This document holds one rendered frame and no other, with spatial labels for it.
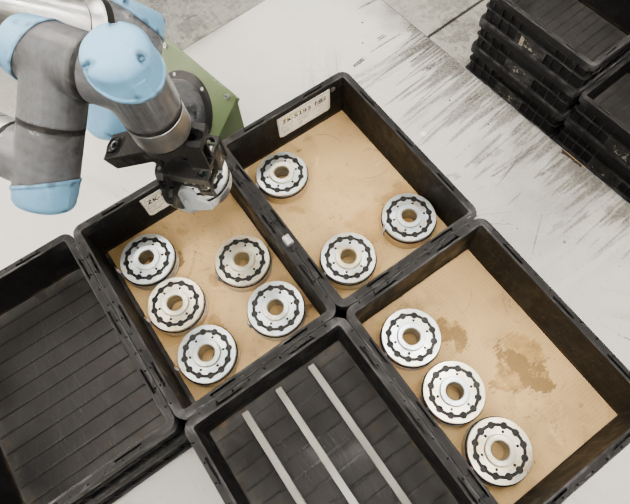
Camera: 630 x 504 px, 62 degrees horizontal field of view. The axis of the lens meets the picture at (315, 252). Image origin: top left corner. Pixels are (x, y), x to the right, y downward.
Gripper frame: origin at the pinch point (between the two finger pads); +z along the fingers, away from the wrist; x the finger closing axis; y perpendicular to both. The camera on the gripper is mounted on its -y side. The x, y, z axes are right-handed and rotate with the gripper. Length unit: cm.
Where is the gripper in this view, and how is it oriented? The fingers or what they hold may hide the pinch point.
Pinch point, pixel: (191, 193)
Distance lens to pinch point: 88.6
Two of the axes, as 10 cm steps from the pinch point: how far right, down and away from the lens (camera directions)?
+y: 9.8, 1.4, -1.1
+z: 0.6, 3.1, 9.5
